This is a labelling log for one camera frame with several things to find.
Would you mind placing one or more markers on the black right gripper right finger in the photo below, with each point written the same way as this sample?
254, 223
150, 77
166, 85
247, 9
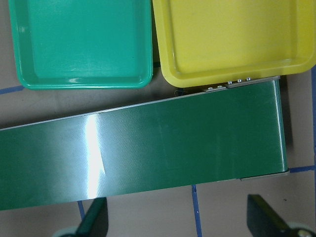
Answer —
263, 221

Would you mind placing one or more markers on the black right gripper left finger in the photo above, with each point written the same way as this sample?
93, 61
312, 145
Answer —
96, 220

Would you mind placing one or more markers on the green conveyor belt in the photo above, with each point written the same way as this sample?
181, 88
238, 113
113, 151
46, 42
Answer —
233, 133

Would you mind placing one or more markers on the green plastic tray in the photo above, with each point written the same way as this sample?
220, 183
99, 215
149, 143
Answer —
82, 44

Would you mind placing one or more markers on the yellow plastic tray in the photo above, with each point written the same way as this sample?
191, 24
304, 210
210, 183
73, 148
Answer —
202, 42

